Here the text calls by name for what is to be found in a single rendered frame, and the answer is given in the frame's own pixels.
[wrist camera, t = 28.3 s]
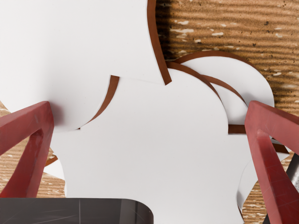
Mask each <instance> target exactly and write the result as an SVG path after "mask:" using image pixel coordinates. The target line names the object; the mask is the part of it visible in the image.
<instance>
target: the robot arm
mask: <svg viewBox="0 0 299 224"><path fill-rule="evenodd" d="M244 124H245V130H246V135H247V139H248V144H249V148H250V152H251V157H252V160H253V163H254V167H255V171H256V174H257V178H258V181H259V185H260V188H261V192H262V195H263V199H264V203H265V206H266V209H267V213H268V217H269V220H270V224H299V193H298V191H297V190H296V188H295V187H294V185H293V183H292V182H291V180H290V179H289V177H288V176H287V174H286V172H285V170H284V168H283V166H282V164H281V162H280V159H279V157H278V155H277V153H276V151H275V148H274V146H273V144H272V142H271V140H270V137H269V135H270V136H271V137H273V138H274V139H276V140H277V141H278V142H280V143H281V144H283V145H284V146H286V147H287V148H289V149H290V150H291V151H293V152H294V153H296V154H297V155H299V117H298V116H295V115H293V114H290V113H288V112H285V111H282V110H280V109H277V108H274V107H272V106H269V105H267V104H264V103H261V102H259V101H256V100H251V101H250V103H249V106H248V110H247V113H246V118H245V123H244ZM53 130H54V120H53V114H52V110H51V106H50V103H49V102H48V101H41V102H39V103H36V104H33V105H31V106H28V107H26V108H23V109H21V110H18V111H15V112H13V113H10V114H7V115H5V116H2V117H0V156H1V155H3V154H4V153H5V152H7V151H8V150H10V149H11V148H13V147H14V146H16V145H17V144H18V143H20V142H21V141H23V140H24V139H26V138H27V137H29V136H30V137H29V140H28V142H27V144H26V147H25V149H24V151H23V153H22V155H21V158H20V160H19V162H18V164H17V167H16V169H15V171H14V173H13V174H12V176H11V178H10V179H9V181H8V182H7V184H6V185H5V187H4V189H3V190H2V192H1V193H0V224H154V215H153V213H152V211H151V209H150V208H149V207H148V206H146V205H145V204H143V203H142V202H139V201H136V200H132V199H125V198H36V196H37V193H38V189H39V186H40V182H41V178H42V175H43V171H44V168H45V164H46V161H47V157H48V152H49V148H50V144H51V140H52V136H53Z"/></svg>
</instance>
